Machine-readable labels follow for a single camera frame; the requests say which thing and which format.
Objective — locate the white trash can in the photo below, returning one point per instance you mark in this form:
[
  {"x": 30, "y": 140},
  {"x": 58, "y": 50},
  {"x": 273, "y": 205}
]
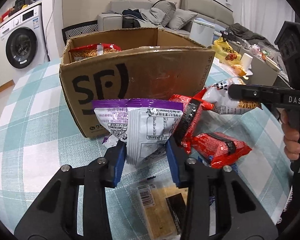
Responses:
[{"x": 201, "y": 35}]

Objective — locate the yellow plastic bag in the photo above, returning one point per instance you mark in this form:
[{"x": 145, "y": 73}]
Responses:
[{"x": 225, "y": 50}]

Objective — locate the person's right hand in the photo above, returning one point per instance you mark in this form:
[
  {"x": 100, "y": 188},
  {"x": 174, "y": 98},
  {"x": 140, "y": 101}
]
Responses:
[{"x": 291, "y": 142}]

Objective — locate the purple snack packet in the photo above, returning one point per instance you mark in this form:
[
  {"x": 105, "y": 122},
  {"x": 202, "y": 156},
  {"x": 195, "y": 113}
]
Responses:
[
  {"x": 150, "y": 130},
  {"x": 109, "y": 141},
  {"x": 107, "y": 120}
]

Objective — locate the white red noodle snack packet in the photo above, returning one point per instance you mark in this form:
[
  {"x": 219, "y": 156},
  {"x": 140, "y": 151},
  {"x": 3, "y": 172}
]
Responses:
[{"x": 222, "y": 97}]

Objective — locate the beige cracker packet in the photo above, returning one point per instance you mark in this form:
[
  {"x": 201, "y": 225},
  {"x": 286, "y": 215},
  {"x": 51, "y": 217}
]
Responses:
[{"x": 157, "y": 212}]

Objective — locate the grey jacket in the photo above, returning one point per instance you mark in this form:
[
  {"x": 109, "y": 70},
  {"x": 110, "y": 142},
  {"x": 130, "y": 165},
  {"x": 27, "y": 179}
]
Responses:
[{"x": 147, "y": 16}]

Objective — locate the red packet with black stripe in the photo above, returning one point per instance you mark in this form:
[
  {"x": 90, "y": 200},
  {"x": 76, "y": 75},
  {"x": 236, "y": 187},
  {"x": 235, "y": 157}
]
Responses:
[
  {"x": 188, "y": 132},
  {"x": 215, "y": 147}
]

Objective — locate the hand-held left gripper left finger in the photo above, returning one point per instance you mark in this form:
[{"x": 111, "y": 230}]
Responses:
[{"x": 118, "y": 165}]

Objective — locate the white washing machine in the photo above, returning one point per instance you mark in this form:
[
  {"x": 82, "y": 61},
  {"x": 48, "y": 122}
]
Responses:
[{"x": 22, "y": 47}]

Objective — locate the dark green jacket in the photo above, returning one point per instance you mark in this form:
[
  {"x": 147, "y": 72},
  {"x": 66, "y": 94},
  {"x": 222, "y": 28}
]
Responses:
[{"x": 250, "y": 33}]

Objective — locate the black patterned chair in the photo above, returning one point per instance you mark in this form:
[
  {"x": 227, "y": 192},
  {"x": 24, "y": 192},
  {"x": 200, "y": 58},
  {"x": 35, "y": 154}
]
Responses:
[{"x": 80, "y": 30}]

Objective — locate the grey pillow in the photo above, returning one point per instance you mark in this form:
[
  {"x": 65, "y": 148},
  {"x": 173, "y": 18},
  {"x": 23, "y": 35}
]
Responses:
[
  {"x": 162, "y": 12},
  {"x": 182, "y": 18}
]

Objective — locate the beige sofa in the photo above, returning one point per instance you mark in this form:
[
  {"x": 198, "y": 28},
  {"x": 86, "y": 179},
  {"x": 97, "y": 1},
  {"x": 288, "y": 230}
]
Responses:
[{"x": 110, "y": 21}]

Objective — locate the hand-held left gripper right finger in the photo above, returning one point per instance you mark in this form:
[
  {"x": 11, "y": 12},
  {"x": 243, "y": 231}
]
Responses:
[{"x": 173, "y": 165}]

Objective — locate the brown cardboard box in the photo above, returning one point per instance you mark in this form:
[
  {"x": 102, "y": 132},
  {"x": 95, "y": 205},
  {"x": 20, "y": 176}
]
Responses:
[{"x": 145, "y": 75}]

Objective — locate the green checked tablecloth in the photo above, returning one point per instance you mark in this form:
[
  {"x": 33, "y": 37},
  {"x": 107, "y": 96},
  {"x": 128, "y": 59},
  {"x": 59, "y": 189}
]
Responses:
[{"x": 40, "y": 130}]

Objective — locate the dark clothes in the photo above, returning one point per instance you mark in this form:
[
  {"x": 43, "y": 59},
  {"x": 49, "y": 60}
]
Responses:
[{"x": 131, "y": 13}]

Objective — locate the orange noodle snack packet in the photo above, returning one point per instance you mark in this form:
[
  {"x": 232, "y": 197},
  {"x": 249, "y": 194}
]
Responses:
[{"x": 90, "y": 52}]

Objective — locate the pile of colourful packets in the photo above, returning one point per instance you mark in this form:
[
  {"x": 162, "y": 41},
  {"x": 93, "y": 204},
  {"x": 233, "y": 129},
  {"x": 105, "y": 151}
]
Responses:
[{"x": 265, "y": 52}]

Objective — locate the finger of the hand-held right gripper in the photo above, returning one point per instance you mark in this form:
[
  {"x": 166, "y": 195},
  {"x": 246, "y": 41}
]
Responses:
[{"x": 252, "y": 93}]

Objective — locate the white paper roll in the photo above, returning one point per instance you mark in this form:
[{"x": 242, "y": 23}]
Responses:
[{"x": 246, "y": 61}]

